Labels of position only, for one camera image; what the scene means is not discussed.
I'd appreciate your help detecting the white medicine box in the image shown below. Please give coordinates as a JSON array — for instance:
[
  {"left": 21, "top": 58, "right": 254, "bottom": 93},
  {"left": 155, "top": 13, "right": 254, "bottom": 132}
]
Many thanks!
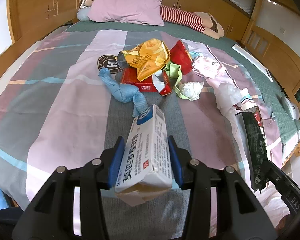
[{"left": 115, "top": 104, "right": 173, "bottom": 206}]

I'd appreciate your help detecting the black plastic bag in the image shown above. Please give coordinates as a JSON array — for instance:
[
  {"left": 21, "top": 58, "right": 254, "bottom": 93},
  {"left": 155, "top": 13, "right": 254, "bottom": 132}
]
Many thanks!
[{"left": 236, "top": 106, "right": 268, "bottom": 192}]

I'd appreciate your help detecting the white crumpled tissue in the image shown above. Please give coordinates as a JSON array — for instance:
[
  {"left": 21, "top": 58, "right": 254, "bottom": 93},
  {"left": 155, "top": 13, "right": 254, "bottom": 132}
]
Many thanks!
[{"left": 177, "top": 81, "right": 204, "bottom": 101}]

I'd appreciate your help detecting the blue crumpled cloth wipe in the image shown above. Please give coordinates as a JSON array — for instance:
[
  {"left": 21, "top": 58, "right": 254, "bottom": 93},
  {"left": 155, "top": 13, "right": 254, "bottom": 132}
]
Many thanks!
[{"left": 98, "top": 68, "right": 148, "bottom": 118}]

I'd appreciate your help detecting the red cigarette box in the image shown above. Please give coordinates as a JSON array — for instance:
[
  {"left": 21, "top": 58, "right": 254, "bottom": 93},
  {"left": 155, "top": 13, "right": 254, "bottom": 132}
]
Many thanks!
[{"left": 121, "top": 67, "right": 172, "bottom": 96}]

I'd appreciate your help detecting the pink striped quilt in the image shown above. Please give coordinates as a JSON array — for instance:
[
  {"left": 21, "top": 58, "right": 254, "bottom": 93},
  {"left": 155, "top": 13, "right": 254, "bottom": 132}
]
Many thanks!
[{"left": 0, "top": 29, "right": 291, "bottom": 238}]

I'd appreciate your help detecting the green bed mat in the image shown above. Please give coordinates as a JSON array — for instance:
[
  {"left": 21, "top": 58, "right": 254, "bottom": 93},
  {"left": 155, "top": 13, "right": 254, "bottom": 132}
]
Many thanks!
[{"left": 66, "top": 21, "right": 300, "bottom": 144}]

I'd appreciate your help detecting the white round device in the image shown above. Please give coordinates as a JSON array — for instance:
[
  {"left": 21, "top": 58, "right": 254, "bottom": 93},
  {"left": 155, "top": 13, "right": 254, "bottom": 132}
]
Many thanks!
[{"left": 280, "top": 96, "right": 300, "bottom": 120}]

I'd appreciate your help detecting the green crumpled paper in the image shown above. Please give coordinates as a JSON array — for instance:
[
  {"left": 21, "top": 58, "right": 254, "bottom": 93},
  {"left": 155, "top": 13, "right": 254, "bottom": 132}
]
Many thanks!
[{"left": 164, "top": 61, "right": 189, "bottom": 100}]

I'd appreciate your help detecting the red snack bag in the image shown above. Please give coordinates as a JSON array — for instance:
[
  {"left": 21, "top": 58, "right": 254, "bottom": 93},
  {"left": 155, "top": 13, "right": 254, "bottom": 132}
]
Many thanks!
[{"left": 170, "top": 40, "right": 193, "bottom": 75}]

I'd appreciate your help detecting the yellow snack wrapper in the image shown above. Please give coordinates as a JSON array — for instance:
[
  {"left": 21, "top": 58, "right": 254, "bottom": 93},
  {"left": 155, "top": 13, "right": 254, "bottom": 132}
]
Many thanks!
[{"left": 117, "top": 38, "right": 170, "bottom": 81}]

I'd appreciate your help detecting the white flat board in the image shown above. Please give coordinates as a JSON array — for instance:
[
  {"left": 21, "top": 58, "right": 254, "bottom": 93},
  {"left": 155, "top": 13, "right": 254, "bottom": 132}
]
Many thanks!
[{"left": 232, "top": 44, "right": 273, "bottom": 82}]

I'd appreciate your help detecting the striped plush doll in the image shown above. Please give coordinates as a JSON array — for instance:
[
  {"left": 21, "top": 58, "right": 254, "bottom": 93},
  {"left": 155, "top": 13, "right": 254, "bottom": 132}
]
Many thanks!
[{"left": 160, "top": 5, "right": 225, "bottom": 39}]

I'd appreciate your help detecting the light blue small pillow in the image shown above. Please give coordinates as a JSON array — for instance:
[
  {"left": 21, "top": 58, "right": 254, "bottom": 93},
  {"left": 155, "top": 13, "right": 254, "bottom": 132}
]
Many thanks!
[{"left": 76, "top": 7, "right": 91, "bottom": 21}]

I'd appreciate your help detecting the pink pillow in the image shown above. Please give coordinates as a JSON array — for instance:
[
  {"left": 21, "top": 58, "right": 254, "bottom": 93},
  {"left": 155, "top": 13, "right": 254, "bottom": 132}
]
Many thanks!
[{"left": 88, "top": 0, "right": 164, "bottom": 26}]

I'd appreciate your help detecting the wooden bed frame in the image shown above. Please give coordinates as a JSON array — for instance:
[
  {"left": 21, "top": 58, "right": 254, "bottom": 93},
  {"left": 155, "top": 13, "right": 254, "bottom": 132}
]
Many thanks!
[{"left": 0, "top": 0, "right": 300, "bottom": 160}]

